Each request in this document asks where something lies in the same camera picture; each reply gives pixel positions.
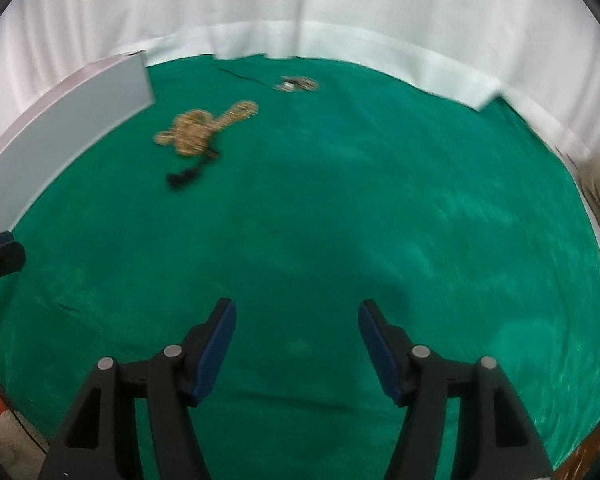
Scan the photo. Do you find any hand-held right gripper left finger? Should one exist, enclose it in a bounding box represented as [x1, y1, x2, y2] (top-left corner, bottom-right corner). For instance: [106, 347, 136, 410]
[39, 297, 238, 480]

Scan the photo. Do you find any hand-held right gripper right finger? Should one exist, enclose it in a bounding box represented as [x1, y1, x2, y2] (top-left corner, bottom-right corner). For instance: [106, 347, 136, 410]
[357, 299, 553, 480]

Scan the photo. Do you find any white curtain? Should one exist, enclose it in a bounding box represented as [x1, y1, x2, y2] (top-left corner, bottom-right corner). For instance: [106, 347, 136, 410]
[0, 0, 600, 171]

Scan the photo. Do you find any white drawer box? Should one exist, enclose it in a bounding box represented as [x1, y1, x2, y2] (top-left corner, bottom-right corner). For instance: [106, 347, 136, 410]
[0, 51, 157, 241]

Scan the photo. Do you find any beige plush cloth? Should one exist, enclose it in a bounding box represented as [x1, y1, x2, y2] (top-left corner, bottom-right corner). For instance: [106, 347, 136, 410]
[0, 416, 49, 462]

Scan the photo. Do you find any small black trinket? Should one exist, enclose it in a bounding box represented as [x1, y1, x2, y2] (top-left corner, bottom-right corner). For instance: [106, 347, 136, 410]
[166, 169, 204, 191]

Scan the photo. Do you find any tan bead necklace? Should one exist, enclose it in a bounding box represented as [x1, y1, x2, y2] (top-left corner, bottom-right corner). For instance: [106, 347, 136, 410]
[214, 100, 259, 124]

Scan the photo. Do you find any gold chain necklace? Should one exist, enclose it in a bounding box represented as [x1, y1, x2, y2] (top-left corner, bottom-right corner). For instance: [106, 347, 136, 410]
[152, 109, 222, 159]

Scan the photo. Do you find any silver brooch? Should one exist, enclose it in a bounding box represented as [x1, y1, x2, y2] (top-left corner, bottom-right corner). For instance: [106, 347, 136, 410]
[274, 75, 319, 94]

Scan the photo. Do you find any thin black cable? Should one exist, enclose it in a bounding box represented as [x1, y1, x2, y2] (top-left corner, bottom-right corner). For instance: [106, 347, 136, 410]
[0, 364, 49, 454]

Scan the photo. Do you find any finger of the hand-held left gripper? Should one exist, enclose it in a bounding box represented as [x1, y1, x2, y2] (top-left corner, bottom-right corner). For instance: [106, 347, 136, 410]
[0, 230, 27, 287]

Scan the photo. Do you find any green velvet cloth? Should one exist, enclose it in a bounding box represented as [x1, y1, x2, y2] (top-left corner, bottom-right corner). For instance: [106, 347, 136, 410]
[0, 55, 600, 480]

